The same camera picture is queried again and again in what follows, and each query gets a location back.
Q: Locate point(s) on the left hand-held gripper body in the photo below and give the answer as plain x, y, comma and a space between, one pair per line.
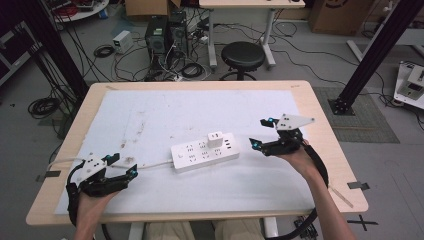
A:
91, 166

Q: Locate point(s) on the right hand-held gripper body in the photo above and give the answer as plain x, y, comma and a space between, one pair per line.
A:
290, 140

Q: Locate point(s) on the white charger plug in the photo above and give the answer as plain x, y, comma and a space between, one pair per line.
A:
215, 139

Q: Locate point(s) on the white power strip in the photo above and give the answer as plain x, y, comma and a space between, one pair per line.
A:
200, 155

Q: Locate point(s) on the person's right hand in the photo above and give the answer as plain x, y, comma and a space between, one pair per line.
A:
305, 163

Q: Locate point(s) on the person's left hand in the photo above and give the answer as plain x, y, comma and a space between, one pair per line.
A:
90, 210

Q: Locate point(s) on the black tape piece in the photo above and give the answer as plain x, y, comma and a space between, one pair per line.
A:
358, 185
49, 175

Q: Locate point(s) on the white table leg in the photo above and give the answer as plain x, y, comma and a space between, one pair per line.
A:
135, 231
270, 228

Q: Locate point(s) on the white foam mat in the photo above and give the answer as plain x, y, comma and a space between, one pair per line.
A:
200, 110

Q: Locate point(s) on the person's left leg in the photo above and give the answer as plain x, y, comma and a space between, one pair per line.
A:
166, 231

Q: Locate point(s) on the person's leg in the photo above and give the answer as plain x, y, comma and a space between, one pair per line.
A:
166, 231
238, 230

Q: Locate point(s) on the black round stool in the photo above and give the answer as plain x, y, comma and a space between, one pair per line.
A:
243, 55

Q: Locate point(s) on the grey floor mat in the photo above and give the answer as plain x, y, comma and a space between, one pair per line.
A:
363, 123

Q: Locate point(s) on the thin wooden stick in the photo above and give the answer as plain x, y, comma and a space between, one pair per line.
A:
343, 199

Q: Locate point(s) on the person's right leg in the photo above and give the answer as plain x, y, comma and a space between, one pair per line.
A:
238, 230

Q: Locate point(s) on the black tape cross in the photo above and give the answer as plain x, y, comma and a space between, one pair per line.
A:
362, 222

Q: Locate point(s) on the white power supply box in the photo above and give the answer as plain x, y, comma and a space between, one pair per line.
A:
122, 41

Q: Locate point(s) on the white-legged wooden desk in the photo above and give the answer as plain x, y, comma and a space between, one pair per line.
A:
250, 3

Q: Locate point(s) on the black computer tower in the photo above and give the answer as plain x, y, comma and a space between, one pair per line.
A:
178, 33
156, 41

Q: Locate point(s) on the large cardboard box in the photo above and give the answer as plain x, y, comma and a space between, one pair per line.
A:
340, 16

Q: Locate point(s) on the white machine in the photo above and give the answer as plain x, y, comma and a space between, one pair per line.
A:
410, 85

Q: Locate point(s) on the grey metal rack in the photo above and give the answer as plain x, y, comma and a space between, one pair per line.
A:
13, 53

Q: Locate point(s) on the round white table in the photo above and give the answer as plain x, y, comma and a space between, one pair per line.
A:
83, 10

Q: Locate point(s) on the small cardboard box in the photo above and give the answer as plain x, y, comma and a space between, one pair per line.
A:
146, 6

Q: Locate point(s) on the black metal post with base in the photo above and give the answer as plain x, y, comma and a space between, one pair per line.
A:
376, 53

